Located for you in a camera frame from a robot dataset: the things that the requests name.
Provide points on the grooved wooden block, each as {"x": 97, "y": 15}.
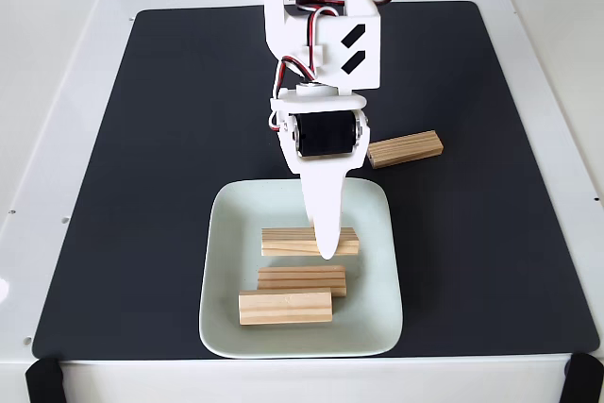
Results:
{"x": 408, "y": 149}
{"x": 285, "y": 307}
{"x": 285, "y": 242}
{"x": 302, "y": 276}

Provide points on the pale green square plate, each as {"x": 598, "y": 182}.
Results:
{"x": 236, "y": 242}

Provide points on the black table mat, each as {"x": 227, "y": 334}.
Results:
{"x": 141, "y": 186}

